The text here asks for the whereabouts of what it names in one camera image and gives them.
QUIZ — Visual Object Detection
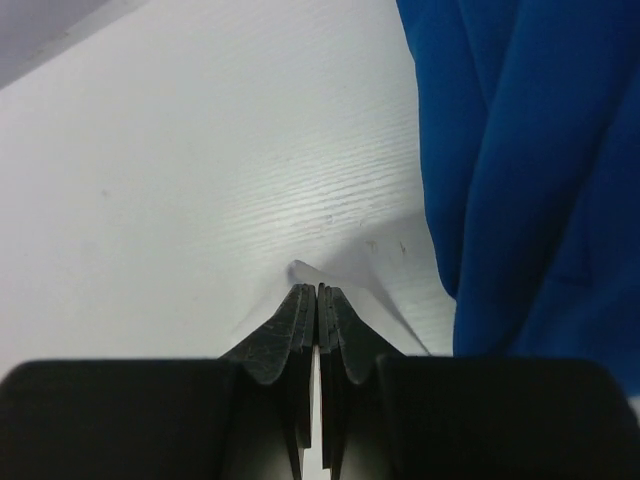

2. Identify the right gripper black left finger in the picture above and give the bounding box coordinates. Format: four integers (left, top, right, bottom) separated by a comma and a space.
1, 284, 316, 479

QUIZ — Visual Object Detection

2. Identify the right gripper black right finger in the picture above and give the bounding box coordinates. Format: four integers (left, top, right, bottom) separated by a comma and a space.
317, 285, 639, 479

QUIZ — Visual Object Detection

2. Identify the blue t-shirt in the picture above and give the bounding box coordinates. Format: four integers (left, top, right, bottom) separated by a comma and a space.
398, 1, 639, 397

